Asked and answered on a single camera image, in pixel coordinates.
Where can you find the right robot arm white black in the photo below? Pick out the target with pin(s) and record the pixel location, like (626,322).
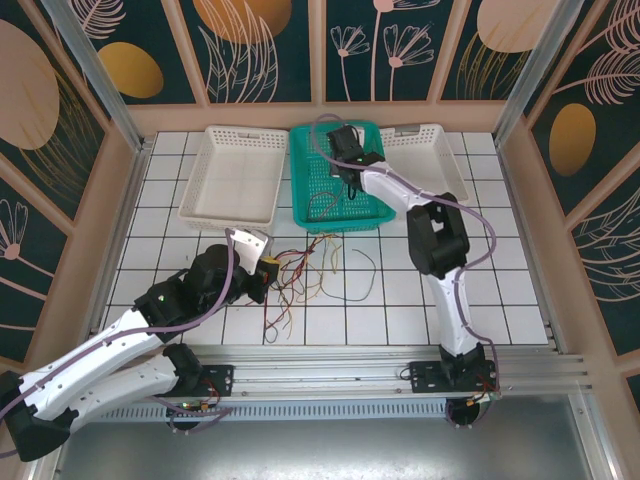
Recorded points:
(450,310)

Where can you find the grey metal base sheet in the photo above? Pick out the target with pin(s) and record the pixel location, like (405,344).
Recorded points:
(325,450)

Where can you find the aluminium upright post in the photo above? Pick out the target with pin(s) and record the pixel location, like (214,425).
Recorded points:
(535,70)
(95,75)

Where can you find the aluminium front rail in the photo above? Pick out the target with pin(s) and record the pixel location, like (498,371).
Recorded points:
(325,375)

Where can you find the teal perforated plastic basket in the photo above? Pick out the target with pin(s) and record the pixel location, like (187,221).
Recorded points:
(305,200)

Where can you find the white perforated plastic basket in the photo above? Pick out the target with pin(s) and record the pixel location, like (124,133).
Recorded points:
(235,175)
(440,160)

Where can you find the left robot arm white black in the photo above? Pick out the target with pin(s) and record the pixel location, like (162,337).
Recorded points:
(100,350)

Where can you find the small circuit board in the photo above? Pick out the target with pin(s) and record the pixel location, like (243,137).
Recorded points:
(195,407)
(482,397)

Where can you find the aluminium side rail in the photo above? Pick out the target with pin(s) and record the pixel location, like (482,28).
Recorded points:
(120,240)
(530,240)

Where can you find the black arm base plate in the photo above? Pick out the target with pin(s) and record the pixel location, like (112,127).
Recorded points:
(222,377)
(425,377)

